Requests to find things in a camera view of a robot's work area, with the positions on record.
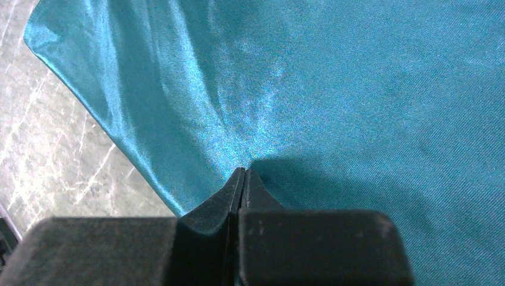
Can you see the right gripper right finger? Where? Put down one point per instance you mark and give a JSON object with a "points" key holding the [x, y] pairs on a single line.
{"points": [[280, 246]]}

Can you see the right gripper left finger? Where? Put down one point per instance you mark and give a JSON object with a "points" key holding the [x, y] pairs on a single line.
{"points": [[193, 249]]}

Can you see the teal cloth napkin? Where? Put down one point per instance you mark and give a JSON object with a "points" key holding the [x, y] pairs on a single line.
{"points": [[396, 106]]}

